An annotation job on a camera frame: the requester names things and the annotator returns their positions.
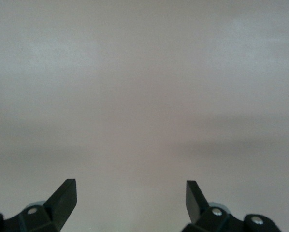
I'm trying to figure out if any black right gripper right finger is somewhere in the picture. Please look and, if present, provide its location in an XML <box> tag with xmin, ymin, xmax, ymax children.
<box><xmin>181</xmin><ymin>180</ymin><xmax>281</xmax><ymax>232</ymax></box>

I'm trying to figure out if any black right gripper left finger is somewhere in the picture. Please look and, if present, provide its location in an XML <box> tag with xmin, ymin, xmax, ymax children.
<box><xmin>0</xmin><ymin>178</ymin><xmax>78</xmax><ymax>232</ymax></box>

